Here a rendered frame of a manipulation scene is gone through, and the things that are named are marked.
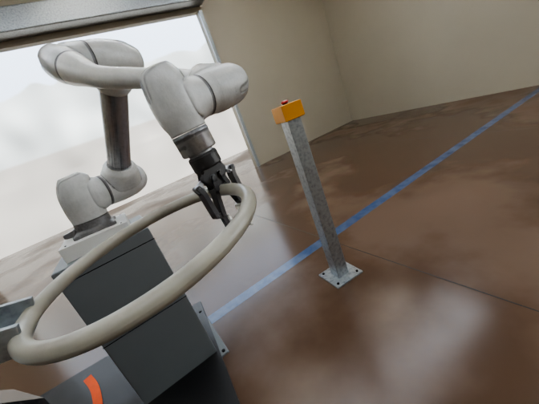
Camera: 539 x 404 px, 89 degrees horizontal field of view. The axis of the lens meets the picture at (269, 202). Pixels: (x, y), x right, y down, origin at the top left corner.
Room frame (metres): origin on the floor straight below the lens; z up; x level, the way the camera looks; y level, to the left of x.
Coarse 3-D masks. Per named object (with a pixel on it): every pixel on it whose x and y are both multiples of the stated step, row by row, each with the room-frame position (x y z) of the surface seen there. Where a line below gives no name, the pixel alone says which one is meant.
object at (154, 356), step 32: (128, 256) 1.16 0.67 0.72; (160, 256) 1.21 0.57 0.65; (96, 288) 1.09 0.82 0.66; (128, 288) 1.13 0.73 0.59; (96, 320) 1.06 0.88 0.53; (160, 320) 1.15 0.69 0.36; (192, 320) 1.20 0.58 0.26; (128, 352) 1.07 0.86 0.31; (160, 352) 1.12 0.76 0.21; (192, 352) 1.17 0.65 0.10; (224, 352) 1.19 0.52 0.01; (160, 384) 1.09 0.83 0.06
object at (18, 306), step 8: (32, 296) 0.49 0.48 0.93; (8, 304) 0.47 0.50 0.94; (16, 304) 0.47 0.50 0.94; (24, 304) 0.47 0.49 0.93; (32, 304) 0.48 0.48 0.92; (0, 312) 0.46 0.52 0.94; (8, 312) 0.46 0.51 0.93; (16, 312) 0.47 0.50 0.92; (0, 320) 0.46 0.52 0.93; (8, 320) 0.46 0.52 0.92; (16, 320) 0.46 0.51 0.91; (0, 328) 0.45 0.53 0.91; (8, 328) 0.38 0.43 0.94; (16, 328) 0.38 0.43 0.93; (0, 336) 0.37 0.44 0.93; (8, 336) 0.38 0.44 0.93; (0, 344) 0.37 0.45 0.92; (0, 352) 0.37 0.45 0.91; (0, 360) 0.36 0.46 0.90; (8, 360) 0.37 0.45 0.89
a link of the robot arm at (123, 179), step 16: (96, 48) 1.07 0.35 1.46; (112, 48) 1.10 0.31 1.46; (128, 48) 1.15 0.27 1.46; (112, 64) 1.09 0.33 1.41; (128, 64) 1.13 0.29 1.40; (112, 96) 1.17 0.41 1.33; (112, 112) 1.20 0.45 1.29; (128, 112) 1.27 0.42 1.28; (112, 128) 1.24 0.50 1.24; (128, 128) 1.29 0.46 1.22; (112, 144) 1.27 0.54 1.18; (128, 144) 1.32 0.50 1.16; (112, 160) 1.32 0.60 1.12; (128, 160) 1.36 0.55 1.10; (96, 176) 1.37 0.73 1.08; (112, 176) 1.33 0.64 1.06; (128, 176) 1.36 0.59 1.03; (144, 176) 1.47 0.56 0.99; (112, 192) 1.34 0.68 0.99; (128, 192) 1.40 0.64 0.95
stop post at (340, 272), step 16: (272, 112) 1.50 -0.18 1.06; (288, 112) 1.40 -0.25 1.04; (304, 112) 1.43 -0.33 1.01; (288, 128) 1.43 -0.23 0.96; (288, 144) 1.49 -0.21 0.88; (304, 144) 1.43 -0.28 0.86; (304, 160) 1.42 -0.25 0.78; (304, 176) 1.43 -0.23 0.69; (304, 192) 1.49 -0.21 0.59; (320, 192) 1.44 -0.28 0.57; (320, 208) 1.43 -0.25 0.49; (320, 224) 1.43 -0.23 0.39; (336, 240) 1.44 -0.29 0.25; (336, 256) 1.43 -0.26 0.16; (336, 272) 1.42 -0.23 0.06; (352, 272) 1.43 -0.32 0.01
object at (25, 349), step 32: (192, 192) 0.75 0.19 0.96; (224, 192) 0.67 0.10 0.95; (96, 256) 0.65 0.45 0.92; (224, 256) 0.37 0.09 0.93; (64, 288) 0.56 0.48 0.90; (160, 288) 0.32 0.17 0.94; (32, 320) 0.44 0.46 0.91; (128, 320) 0.30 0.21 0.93; (32, 352) 0.31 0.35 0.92; (64, 352) 0.29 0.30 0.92
